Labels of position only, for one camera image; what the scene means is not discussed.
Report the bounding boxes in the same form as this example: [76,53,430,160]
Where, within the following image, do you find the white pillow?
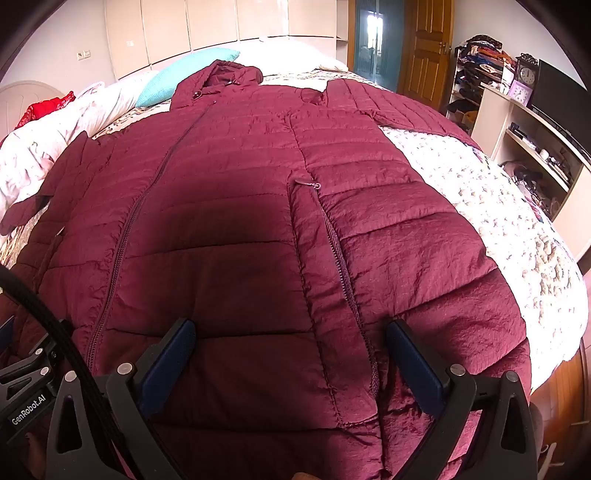
[231,39,349,77]

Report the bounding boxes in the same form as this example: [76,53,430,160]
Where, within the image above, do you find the brown wooden door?
[399,0,455,112]

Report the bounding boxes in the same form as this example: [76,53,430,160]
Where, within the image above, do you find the pink alarm clock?
[507,79,536,108]

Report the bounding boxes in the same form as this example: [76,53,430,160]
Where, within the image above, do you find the white rounded headboard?
[0,80,63,144]

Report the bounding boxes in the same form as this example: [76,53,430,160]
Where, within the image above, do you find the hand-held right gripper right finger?
[385,318,539,480]

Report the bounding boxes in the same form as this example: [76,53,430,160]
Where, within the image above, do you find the black braided cable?
[0,265,139,480]

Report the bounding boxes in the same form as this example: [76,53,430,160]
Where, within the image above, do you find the black flat television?
[531,59,591,153]

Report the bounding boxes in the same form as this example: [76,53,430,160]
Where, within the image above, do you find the teal pillow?
[135,47,242,108]

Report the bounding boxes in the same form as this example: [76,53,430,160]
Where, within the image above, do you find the white shelf with clothes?
[445,34,518,134]

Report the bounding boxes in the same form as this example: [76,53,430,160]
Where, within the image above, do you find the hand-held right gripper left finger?
[45,318,197,480]

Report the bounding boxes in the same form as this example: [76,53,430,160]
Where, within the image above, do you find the cream glossy wardrobe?
[104,0,349,81]

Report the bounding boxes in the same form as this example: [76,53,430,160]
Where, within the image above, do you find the red cloth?
[15,90,75,130]

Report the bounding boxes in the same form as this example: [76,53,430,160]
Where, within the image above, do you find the maroon puffer coat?
[0,60,532,480]

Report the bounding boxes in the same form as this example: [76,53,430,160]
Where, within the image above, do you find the dark wooden mantel clock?
[514,53,540,90]

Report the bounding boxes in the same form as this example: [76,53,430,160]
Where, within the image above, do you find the white pink floral quilt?
[0,69,160,222]

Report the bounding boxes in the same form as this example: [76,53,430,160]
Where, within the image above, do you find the blue framed glass door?
[353,0,407,90]

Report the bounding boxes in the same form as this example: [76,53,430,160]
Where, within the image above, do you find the white television cabinet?
[471,83,591,236]

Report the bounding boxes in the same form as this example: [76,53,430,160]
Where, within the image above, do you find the bed with floral bedspread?
[0,69,591,462]

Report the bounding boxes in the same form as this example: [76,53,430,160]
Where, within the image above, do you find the tangle of black cables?
[501,159,555,208]

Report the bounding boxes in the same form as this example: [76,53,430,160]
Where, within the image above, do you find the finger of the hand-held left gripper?
[0,316,70,403]

